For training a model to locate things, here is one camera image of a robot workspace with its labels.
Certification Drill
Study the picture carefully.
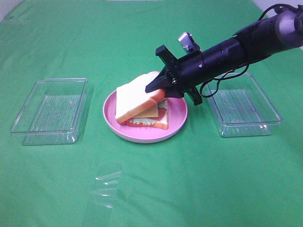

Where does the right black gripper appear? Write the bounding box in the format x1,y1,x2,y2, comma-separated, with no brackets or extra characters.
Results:
145,44,227,105

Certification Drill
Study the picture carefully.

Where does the green lettuce leaf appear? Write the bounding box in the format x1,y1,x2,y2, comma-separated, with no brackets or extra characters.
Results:
127,100,169,130

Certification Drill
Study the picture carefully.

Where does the yellow cheese slice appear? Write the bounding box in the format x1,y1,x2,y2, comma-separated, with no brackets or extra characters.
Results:
134,104,159,118

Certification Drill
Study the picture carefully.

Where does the bread slice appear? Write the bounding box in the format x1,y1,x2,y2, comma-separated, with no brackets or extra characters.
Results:
115,74,165,124
118,99,170,130

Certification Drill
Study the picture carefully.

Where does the bacon strip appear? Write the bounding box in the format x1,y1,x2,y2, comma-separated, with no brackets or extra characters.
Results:
128,107,167,126

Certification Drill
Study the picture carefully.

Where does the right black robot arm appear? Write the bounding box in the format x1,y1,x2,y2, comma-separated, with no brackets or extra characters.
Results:
145,10,303,105

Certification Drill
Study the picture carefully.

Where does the pink round plate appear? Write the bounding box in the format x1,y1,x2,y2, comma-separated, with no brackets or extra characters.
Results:
103,91,188,143

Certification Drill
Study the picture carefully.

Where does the right clear plastic tray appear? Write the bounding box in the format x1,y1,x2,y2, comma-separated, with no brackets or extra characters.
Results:
203,73,282,138

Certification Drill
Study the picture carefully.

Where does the clear plastic tray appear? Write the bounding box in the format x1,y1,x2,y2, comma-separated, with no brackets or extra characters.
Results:
10,78,88,146
203,73,282,138

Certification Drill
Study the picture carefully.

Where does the left clear plastic tray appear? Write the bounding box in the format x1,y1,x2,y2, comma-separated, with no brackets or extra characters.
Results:
10,78,88,146

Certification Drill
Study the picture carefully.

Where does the green tablecloth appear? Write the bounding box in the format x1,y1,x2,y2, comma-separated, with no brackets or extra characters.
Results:
0,0,303,227

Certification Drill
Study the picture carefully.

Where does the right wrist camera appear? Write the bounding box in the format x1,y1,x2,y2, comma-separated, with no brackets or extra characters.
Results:
178,32,201,54

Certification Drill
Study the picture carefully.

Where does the right black cable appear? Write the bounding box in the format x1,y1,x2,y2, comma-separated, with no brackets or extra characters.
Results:
200,3,301,97

